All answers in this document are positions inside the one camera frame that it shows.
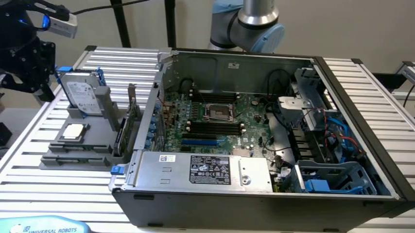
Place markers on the short black expansion slot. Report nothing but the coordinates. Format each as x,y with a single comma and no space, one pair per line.
187,148

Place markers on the green RAM stick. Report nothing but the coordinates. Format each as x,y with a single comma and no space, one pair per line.
79,146

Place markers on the green motherboard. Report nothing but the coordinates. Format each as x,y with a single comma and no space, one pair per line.
227,140

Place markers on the black RAM slot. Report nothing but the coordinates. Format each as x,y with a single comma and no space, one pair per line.
214,123
214,132
214,126
214,129
214,96
214,93
214,99

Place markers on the light blue robot joint cap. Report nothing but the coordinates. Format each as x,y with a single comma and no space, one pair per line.
42,224

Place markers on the silver hard disk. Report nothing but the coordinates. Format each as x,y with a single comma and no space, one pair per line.
80,94

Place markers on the blue hard disk bracket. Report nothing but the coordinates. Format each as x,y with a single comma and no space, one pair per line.
99,75

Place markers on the graphics card with metal bracket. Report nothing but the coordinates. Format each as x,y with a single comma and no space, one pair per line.
128,121

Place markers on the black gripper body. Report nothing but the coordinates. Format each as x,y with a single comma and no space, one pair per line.
23,55

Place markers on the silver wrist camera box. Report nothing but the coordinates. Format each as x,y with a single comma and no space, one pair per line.
63,25

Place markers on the grey parts rack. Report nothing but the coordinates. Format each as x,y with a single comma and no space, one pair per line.
98,126

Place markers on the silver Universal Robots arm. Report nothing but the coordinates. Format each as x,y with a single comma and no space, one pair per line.
257,17

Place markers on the blue plastic disk bay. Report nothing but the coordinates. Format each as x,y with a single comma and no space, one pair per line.
343,177

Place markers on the small finned chipset heatsink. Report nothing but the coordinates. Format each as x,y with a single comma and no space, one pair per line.
242,152

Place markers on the black open PC case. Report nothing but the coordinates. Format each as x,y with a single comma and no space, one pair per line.
259,211

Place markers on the blue plastic case latch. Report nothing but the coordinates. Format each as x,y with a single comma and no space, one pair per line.
118,170

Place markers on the silver power supply unit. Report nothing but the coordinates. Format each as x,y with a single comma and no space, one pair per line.
175,174

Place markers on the black stand pole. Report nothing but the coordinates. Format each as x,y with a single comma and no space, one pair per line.
122,24
170,24

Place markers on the long black expansion slot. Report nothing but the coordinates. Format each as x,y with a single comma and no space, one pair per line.
198,136

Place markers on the grey metal disk bay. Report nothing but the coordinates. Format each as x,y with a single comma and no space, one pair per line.
307,106

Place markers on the blue expansion slot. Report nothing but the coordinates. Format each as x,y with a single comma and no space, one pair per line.
198,142

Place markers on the CPU socket with metal frame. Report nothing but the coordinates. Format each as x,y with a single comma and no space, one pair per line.
218,112

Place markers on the silver CPU chip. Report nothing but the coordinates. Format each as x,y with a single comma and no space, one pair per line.
75,131

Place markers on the black ribbed fan shroud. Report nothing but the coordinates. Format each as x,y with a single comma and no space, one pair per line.
307,145

